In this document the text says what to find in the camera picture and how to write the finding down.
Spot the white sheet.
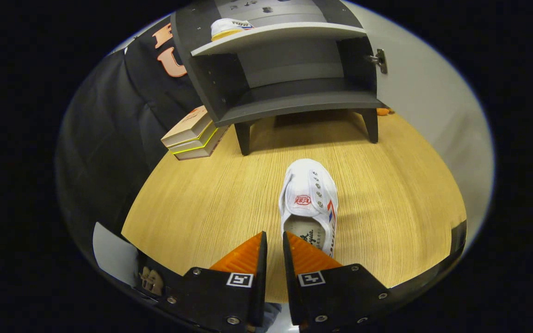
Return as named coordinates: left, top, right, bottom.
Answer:
left=92, top=222, right=138, bottom=286

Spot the person's blue jeans leg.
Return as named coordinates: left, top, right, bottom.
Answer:
left=265, top=302, right=283, bottom=330

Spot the white canvas shoe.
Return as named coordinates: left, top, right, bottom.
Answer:
left=211, top=18, right=254, bottom=41
left=279, top=159, right=339, bottom=258

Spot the small tan object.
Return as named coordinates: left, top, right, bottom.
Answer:
left=139, top=266, right=164, bottom=296

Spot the yellow edged book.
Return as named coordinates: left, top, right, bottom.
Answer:
left=173, top=127, right=229, bottom=161
left=168, top=121, right=221, bottom=154

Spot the black backdrop cloth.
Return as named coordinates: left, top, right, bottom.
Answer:
left=56, top=16, right=202, bottom=259

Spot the grey shoe cabinet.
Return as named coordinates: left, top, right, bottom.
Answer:
left=170, top=0, right=387, bottom=156

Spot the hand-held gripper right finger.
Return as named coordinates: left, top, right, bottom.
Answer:
left=283, top=231, right=392, bottom=333

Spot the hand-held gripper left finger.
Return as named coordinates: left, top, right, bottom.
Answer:
left=155, top=231, right=268, bottom=333

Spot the beige orange cover book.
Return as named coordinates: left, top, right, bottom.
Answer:
left=161, top=106, right=214, bottom=148

